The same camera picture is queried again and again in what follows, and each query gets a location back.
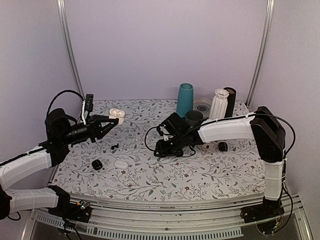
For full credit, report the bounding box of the small black closed case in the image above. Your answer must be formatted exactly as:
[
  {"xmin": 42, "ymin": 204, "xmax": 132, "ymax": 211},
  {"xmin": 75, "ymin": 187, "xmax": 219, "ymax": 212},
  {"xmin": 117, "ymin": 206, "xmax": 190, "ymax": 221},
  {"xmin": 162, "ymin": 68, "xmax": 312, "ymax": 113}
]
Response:
[{"xmin": 91, "ymin": 159, "xmax": 103, "ymax": 171}]

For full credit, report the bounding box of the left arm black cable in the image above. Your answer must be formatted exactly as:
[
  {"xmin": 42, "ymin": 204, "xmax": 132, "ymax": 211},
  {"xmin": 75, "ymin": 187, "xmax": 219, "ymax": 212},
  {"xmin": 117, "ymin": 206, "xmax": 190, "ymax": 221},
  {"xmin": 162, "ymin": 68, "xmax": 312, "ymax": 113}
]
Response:
[{"xmin": 46, "ymin": 89, "xmax": 85, "ymax": 118}]

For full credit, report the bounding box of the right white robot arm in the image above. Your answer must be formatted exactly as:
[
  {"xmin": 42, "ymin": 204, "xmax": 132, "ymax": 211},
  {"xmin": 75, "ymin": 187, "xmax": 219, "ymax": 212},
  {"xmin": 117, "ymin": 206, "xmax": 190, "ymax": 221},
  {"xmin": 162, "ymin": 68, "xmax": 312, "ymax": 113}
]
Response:
[{"xmin": 153, "ymin": 106, "xmax": 286, "ymax": 218}]

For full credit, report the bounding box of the white earbuds case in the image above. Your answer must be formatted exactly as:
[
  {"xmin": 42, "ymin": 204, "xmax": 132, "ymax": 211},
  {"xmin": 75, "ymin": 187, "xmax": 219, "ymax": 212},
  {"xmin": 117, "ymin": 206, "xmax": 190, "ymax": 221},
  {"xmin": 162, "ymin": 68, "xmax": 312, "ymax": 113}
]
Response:
[
  {"xmin": 108, "ymin": 108, "xmax": 126, "ymax": 125},
  {"xmin": 202, "ymin": 143, "xmax": 215, "ymax": 152},
  {"xmin": 114, "ymin": 160, "xmax": 129, "ymax": 170}
]

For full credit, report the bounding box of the front aluminium rail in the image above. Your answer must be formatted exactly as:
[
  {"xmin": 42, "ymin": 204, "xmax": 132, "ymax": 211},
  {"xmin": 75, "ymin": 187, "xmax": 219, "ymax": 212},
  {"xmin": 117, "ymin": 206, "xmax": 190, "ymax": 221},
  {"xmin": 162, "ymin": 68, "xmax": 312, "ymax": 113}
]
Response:
[{"xmin": 22, "ymin": 194, "xmax": 313, "ymax": 240}]

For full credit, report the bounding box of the aluminium frame post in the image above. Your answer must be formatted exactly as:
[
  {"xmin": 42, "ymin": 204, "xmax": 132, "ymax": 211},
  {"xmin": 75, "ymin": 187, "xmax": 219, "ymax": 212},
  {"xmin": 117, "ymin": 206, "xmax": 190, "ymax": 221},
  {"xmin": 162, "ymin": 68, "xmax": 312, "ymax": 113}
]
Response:
[
  {"xmin": 56, "ymin": 0, "xmax": 85, "ymax": 98},
  {"xmin": 245, "ymin": 0, "xmax": 275, "ymax": 108}
]

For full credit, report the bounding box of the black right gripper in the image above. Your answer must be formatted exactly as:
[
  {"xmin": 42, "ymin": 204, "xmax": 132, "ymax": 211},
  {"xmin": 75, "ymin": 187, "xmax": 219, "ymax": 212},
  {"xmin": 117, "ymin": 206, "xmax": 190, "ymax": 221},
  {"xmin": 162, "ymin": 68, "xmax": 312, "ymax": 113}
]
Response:
[{"xmin": 153, "ymin": 133, "xmax": 186, "ymax": 158}]

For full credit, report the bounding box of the black cylinder vase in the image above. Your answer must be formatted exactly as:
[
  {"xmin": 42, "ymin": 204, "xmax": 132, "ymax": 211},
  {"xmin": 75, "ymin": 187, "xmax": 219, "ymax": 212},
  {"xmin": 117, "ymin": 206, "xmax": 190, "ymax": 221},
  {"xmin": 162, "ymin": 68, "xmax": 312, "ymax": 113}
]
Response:
[{"xmin": 224, "ymin": 87, "xmax": 237, "ymax": 118}]

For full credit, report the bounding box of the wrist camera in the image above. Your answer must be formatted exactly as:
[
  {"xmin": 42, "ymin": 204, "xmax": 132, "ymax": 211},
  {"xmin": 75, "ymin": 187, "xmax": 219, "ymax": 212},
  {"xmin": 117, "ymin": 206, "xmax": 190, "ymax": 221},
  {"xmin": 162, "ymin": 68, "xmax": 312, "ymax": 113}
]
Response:
[
  {"xmin": 81, "ymin": 93, "xmax": 94, "ymax": 125},
  {"xmin": 156, "ymin": 124, "xmax": 174, "ymax": 141}
]

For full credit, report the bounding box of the floral patterned table mat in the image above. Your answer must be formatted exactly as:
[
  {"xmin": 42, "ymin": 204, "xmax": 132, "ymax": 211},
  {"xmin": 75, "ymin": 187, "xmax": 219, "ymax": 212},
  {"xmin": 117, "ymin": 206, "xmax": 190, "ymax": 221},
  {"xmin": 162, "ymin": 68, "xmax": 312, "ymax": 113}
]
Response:
[{"xmin": 52, "ymin": 99, "xmax": 266, "ymax": 202}]

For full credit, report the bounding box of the clear glass dish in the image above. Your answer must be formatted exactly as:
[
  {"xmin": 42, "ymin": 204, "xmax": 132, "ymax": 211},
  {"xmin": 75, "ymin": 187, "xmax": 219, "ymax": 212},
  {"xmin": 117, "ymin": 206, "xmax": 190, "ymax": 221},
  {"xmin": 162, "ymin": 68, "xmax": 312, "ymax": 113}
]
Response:
[{"xmin": 193, "ymin": 97, "xmax": 212, "ymax": 119}]

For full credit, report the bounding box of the right aluminium frame post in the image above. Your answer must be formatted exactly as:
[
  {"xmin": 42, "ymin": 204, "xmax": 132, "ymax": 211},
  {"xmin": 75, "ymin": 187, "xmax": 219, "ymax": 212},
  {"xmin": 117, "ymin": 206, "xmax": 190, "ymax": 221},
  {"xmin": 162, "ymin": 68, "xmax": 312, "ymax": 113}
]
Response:
[{"xmin": 245, "ymin": 0, "xmax": 275, "ymax": 108}]

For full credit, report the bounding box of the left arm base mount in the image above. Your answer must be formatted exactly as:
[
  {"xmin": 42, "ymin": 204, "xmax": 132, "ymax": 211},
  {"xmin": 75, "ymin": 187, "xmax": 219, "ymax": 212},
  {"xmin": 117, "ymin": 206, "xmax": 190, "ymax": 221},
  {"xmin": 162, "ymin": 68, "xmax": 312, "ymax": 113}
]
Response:
[{"xmin": 48, "ymin": 185, "xmax": 92, "ymax": 223}]

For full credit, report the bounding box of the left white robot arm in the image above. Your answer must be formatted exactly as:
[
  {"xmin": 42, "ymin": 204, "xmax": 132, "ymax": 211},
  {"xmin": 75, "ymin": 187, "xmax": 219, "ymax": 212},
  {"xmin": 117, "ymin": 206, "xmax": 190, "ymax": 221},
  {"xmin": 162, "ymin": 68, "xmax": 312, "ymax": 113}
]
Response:
[{"xmin": 0, "ymin": 108, "xmax": 125, "ymax": 219}]

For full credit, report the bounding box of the white ribbed vase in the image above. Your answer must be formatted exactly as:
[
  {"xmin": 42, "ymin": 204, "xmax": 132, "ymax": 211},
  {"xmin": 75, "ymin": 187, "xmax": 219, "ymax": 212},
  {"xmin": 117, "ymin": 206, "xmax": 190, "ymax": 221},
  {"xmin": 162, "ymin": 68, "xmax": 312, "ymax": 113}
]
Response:
[{"xmin": 208, "ymin": 88, "xmax": 229, "ymax": 120}]

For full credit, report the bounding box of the small black case right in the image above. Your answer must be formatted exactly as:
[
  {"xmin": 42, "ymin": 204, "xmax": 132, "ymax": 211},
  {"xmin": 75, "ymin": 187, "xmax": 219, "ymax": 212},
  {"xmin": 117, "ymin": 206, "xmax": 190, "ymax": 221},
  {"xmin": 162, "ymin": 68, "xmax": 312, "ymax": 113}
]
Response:
[{"xmin": 218, "ymin": 141, "xmax": 228, "ymax": 152}]

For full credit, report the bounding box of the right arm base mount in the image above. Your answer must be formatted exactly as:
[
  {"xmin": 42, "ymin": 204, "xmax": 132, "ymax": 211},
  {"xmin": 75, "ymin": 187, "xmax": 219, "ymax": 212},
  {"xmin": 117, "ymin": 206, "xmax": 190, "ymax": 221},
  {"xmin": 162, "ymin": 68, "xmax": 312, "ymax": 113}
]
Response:
[{"xmin": 240, "ymin": 197, "xmax": 285, "ymax": 223}]

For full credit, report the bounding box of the dark grey mug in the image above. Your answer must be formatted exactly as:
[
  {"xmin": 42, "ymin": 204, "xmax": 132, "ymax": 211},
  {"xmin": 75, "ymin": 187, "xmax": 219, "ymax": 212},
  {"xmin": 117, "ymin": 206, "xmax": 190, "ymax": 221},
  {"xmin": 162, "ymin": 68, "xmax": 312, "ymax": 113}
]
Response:
[{"xmin": 185, "ymin": 110, "xmax": 203, "ymax": 125}]

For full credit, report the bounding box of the teal tall vase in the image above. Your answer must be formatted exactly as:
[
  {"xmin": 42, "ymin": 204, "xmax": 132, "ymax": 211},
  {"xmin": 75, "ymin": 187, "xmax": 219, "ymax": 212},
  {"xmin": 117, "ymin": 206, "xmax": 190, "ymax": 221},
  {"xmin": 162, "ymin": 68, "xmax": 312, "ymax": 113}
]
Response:
[{"xmin": 176, "ymin": 83, "xmax": 194, "ymax": 118}]

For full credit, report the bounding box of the left aluminium frame post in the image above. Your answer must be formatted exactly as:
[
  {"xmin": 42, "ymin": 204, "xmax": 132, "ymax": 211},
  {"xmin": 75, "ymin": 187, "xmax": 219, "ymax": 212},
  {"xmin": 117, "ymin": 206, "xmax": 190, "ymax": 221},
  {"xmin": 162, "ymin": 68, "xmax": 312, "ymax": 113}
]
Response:
[{"xmin": 56, "ymin": 0, "xmax": 85, "ymax": 98}]

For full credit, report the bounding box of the white earbuds case back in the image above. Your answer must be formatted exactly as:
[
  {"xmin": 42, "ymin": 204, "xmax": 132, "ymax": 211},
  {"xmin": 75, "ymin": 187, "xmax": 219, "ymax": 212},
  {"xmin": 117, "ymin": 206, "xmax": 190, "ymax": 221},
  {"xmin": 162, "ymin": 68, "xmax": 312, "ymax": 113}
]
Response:
[{"xmin": 202, "ymin": 143, "xmax": 215, "ymax": 152}]

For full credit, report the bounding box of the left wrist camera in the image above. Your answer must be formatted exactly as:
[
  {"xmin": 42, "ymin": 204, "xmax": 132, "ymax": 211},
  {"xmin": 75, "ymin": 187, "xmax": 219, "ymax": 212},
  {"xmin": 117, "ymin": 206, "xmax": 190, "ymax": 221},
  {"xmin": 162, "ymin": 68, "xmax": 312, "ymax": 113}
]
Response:
[{"xmin": 81, "ymin": 93, "xmax": 94, "ymax": 125}]

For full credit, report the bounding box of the white closed earbuds case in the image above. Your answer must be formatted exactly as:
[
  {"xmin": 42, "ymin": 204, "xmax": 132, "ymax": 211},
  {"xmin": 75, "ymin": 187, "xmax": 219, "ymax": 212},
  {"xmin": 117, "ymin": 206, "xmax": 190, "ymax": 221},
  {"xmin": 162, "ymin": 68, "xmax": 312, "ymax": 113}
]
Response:
[{"xmin": 114, "ymin": 160, "xmax": 129, "ymax": 170}]

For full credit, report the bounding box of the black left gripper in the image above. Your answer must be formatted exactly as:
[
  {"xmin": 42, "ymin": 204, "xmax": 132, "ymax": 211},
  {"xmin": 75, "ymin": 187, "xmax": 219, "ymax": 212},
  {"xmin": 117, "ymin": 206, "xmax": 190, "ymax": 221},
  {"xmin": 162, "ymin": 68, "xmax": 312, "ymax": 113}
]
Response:
[{"xmin": 59, "ymin": 114, "xmax": 118, "ymax": 145}]

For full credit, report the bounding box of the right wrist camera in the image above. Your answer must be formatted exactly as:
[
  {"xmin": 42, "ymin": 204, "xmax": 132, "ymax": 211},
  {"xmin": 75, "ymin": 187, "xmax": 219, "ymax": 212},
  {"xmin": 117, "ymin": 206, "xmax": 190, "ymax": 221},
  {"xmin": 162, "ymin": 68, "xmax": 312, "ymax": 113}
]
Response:
[{"xmin": 156, "ymin": 124, "xmax": 174, "ymax": 141}]

